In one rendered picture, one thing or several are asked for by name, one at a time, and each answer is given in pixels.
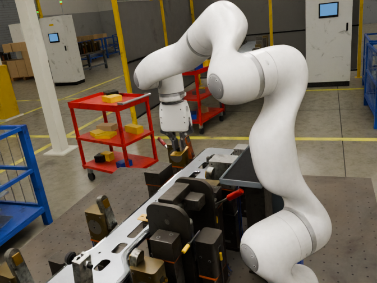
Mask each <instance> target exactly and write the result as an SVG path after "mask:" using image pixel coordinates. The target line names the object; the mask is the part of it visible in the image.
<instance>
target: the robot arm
mask: <svg viewBox="0 0 377 283"><path fill-rule="evenodd" d="M247 30H248V23H247V19H246V17H245V15H244V14H243V12H242V11H241V10H240V9H239V8H238V7H237V6H236V5H235V4H233V3H231V2H229V1H218V2H215V3H213V4H211V5H210V6H209V7H208V8H207V9H206V10H205V11H204V12H203V13H202V14H201V15H200V16H199V17H198V18H197V20H196V21H195V22H194V23H193V24H192V25H191V26H190V27H189V29H188V30H187V31H186V32H185V33H184V35H183V36H182V37H181V39H180V40H179V41H178V42H177V43H175V44H172V45H169V46H167V47H164V48H162V49H159V50H157V51H155V52H153V53H151V54H149V55H148V56H146V57H145V58H144V59H143V60H142V61H141V62H140V63H139V65H138V66H137V68H136V69H135V72H134V83H135V85H136V86H137V87H138V88H139V89H141V90H149V89H155V88H158V93H159V100H160V101H161V102H160V107H159V117H160V126H161V130H160V133H162V134H164V135H166V136H167V137H169V139H170V140H171V142H172V148H173V151H174V152H175V151H176V149H177V148H178V139H177V137H176V134H175V132H179V134H180V140H179V145H180V151H181V152H182V151H183V150H184V149H185V148H186V142H185V137H187V136H188V135H189V134H192V133H193V132H194V129H193V127H192V118H191V113H190V109H189V106H188V103H187V100H184V99H183V97H185V96H186V92H184V86H183V77H182V73H184V72H188V71H190V70H193V69H195V68H197V67H198V66H199V65H201V64H202V63H203V62H204V61H206V60H207V59H208V58H209V57H210V56H212V57H211V60H210V64H209V68H208V74H207V85H208V89H209V91H210V92H211V94H212V96H213V97H214V98H215V99H216V100H218V101H220V102H221V103H223V104H227V105H238V104H243V103H247V102H250V101H253V100H256V99H259V98H262V97H264V104H263V107H262V109H261V112H260V114H259V116H258V118H257V120H256V121H255V123H254V125H253V127H252V129H251V131H250V136H249V146H250V152H251V158H252V162H253V165H254V170H255V173H256V176H257V178H258V180H259V182H260V183H261V184H262V186H263V187H264V188H265V189H266V190H268V191H269V192H271V193H273V194H276V195H279V196H281V197H282V198H283V200H284V208H283V209H282V210H281V211H279V212H277V213H275V214H273V215H271V216H269V217H267V218H265V219H263V220H261V221H259V222H257V223H256V224H254V225H252V226H251V227H250V228H248V229H247V230H246V231H245V233H244V234H243V236H242V239H241V243H240V252H241V257H242V259H243V261H244V262H245V264H246V265H247V266H248V267H249V268H250V269H251V270H252V271H254V272H255V273H256V274H257V275H259V276H260V277H262V278H263V279H265V280H266V281H267V282H268V283H319V282H318V279H317V276H316V274H315V273H314V272H313V271H312V270H311V269H310V268H309V267H307V266H304V265H302V264H296V263H298V262H299V261H301V260H303V259H305V258H306V257H308V256H310V255H311V254H313V253H315V252H316V251H318V250H319V249H321V248H322V247H323V246H324V245H325V244H326V243H327V242H328V241H329V239H330V236H331V234H332V223H331V220H330V217H329V215H328V213H327V211H326V210H325V208H324V207H323V205H322V204H321V203H320V202H319V200H318V199H317V197H316V196H315V195H314V194H313V193H312V191H311V190H310V188H309V187H308V185H307V183H306V182H305V180H304V178H303V176H302V173H301V170H300V166H299V162H298V156H297V149H296V142H295V121H296V116H297V113H298V110H299V107H300V105H301V102H302V99H303V97H304V95H305V92H306V89H307V83H308V77H309V73H308V68H307V63H306V60H305V58H304V56H303V55H302V54H301V52H300V51H298V50H297V49H296V48H294V47H291V46H288V45H274V46H270V47H265V48H261V49H257V50H254V51H249V52H245V53H239V52H237V51H238V49H239V48H240V46H241V44H242V43H243V41H244V39H245V37H246V34H247Z"/></svg>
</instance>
